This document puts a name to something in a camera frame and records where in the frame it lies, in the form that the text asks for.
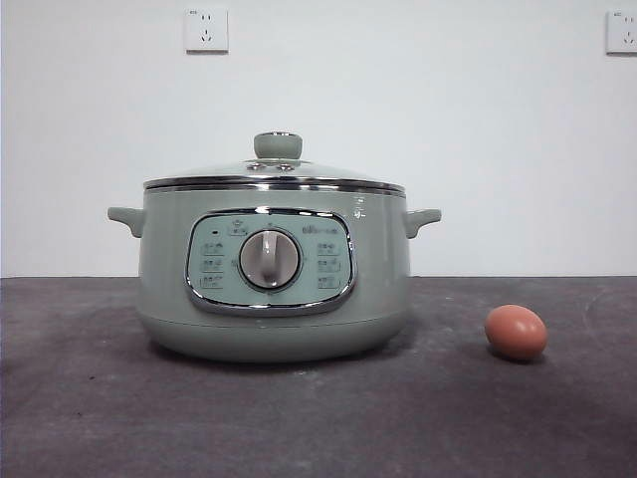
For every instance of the white wall socket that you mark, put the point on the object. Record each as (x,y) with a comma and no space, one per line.
(623,33)
(207,31)

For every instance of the pale green electric pot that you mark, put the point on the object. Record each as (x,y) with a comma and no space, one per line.
(164,259)

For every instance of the glass lid with green knob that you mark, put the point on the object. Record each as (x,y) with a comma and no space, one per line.
(277,145)

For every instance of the brown egg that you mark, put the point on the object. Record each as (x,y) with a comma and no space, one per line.
(515,332)

